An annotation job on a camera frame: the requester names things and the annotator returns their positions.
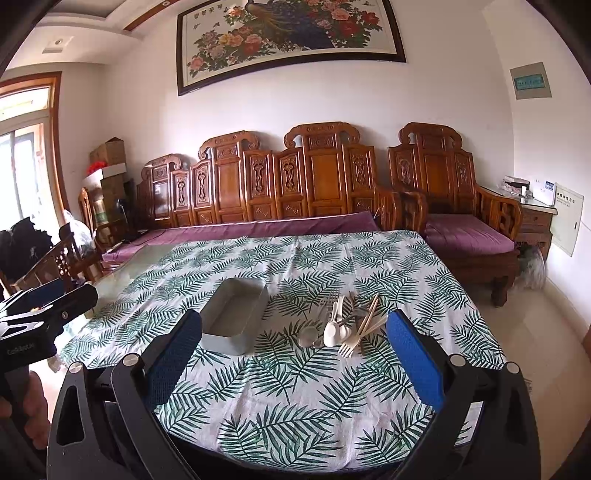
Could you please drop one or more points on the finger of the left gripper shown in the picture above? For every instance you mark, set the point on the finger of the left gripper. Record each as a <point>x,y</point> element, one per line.
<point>40,295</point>
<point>69,306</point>

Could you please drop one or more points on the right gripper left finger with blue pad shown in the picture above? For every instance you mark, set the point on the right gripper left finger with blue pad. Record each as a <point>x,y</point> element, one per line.
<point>139,384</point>

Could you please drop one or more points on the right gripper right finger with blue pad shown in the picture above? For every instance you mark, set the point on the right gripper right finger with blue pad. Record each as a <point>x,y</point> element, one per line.
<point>446,389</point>

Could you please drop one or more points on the white plastic fork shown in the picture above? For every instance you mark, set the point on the white plastic fork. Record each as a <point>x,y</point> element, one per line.
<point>349,346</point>

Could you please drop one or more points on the metal spoon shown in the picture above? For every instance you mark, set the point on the metal spoon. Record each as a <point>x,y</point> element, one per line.
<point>310,336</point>

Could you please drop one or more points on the person's left hand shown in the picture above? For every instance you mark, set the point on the person's left hand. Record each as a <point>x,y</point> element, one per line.
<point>35,409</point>

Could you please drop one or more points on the wooden chair at left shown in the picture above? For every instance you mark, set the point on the wooden chair at left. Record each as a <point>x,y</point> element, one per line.
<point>64,261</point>

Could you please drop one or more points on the black bag on chair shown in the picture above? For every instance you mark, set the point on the black bag on chair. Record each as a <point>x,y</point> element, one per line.
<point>22,246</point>

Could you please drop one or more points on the grey rectangular utensil tray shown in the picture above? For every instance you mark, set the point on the grey rectangular utensil tray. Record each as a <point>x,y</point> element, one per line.
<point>231,318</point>

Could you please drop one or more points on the small white plastic spoon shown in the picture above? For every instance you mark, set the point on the small white plastic spoon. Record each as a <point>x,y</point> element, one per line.
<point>344,331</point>

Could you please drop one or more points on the palm leaf print tablecloth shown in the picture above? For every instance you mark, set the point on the palm leaf print tablecloth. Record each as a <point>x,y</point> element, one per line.
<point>282,405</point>

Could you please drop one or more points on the purple armchair cushion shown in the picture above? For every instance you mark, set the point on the purple armchair cushion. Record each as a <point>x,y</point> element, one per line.
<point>452,235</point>

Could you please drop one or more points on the carved wooden armchair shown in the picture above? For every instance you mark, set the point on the carved wooden armchair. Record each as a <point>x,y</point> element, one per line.
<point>432,173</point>

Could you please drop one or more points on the stacked cardboard boxes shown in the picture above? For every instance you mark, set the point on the stacked cardboard boxes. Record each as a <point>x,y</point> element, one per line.
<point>105,180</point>

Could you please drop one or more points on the wooden side table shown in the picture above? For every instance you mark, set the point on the wooden side table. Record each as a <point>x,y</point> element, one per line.
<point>535,229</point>

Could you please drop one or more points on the items on side table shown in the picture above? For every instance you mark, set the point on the items on side table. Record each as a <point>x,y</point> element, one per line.
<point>540,190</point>

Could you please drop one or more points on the carved wooden long sofa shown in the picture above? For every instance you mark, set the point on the carved wooden long sofa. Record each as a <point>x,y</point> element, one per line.
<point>323,170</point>

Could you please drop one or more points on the framed peony peacock painting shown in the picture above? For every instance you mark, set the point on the framed peony peacock painting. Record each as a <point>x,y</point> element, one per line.
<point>218,40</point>

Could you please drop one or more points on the window with wooden frame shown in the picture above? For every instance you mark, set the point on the window with wooden frame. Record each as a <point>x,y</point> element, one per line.
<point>32,183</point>

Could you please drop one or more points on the white wall electrical box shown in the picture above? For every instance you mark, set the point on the white wall electrical box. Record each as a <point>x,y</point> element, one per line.
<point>566,223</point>

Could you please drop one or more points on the grey wall panel box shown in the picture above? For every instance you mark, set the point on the grey wall panel box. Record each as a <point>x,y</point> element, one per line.
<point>530,81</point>

